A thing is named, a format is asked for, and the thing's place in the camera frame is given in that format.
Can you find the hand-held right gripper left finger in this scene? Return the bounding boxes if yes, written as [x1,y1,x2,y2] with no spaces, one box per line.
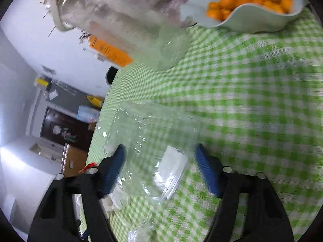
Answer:
[27,144,127,242]

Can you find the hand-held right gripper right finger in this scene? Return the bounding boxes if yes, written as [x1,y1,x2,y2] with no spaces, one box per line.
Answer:
[194,143,295,242]

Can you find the clear plastic container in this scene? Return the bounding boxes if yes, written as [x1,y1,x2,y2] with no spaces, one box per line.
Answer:
[100,100,202,206]

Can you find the red basin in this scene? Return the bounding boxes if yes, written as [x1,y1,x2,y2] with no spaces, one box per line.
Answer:
[81,163,98,174]

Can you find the blue striped bag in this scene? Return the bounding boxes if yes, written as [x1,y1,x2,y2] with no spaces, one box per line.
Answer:
[77,105,101,123]

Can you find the yellow bag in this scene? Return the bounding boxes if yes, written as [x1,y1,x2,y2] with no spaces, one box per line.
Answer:
[86,95,104,107]

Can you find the dark entrance door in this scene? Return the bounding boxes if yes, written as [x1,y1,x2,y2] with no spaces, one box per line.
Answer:
[40,107,96,147]

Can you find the green checked tablecloth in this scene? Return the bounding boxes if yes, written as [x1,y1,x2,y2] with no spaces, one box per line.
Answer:
[86,7,323,242]

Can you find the grey refrigerator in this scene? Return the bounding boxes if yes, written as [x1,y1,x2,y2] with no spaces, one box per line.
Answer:
[45,79,106,114]

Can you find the black rounded object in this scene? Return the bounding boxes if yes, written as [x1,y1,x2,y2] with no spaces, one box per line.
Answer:
[105,66,119,86]

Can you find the orange box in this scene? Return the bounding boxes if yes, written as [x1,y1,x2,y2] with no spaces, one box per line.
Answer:
[88,34,134,68]

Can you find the dried berry branches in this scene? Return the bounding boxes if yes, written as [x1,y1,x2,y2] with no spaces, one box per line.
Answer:
[39,0,91,52]

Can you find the pale green wavy bowl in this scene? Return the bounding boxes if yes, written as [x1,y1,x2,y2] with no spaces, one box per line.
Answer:
[180,0,309,33]

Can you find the glass jar with handle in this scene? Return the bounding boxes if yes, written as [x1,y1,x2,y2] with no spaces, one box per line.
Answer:
[45,0,191,71]

